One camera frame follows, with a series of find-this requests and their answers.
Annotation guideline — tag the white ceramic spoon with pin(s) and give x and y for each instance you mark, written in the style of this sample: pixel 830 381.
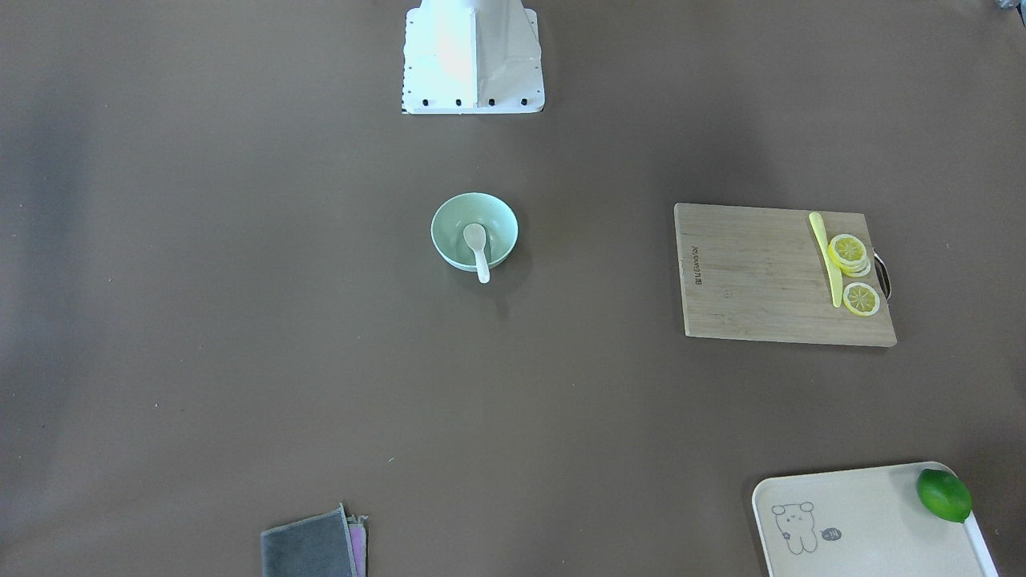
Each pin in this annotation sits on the white ceramic spoon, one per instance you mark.
pixel 475 237

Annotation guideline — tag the light green bowl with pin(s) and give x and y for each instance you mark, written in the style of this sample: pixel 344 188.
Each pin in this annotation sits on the light green bowl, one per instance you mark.
pixel 450 219

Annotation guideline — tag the bamboo cutting board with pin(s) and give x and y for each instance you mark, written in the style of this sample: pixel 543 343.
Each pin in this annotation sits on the bamboo cutting board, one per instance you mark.
pixel 757 274

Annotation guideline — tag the grey folded cloth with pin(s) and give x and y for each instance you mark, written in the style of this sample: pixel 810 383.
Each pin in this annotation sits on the grey folded cloth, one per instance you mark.
pixel 332 544

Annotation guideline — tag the yellow plastic knife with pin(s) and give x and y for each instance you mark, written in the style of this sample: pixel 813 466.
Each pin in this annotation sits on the yellow plastic knife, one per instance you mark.
pixel 834 274

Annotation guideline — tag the single lemon slice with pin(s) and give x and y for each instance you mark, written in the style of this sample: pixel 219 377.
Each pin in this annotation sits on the single lemon slice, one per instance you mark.
pixel 861 299

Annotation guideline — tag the cream plastic tray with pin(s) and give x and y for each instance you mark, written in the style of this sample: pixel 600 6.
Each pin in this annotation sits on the cream plastic tray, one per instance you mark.
pixel 863 522

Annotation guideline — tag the green lime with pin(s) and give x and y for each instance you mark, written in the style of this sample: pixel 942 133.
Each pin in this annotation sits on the green lime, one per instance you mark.
pixel 944 495

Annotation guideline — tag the white camera post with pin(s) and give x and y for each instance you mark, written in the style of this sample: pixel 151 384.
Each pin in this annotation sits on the white camera post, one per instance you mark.
pixel 472 58

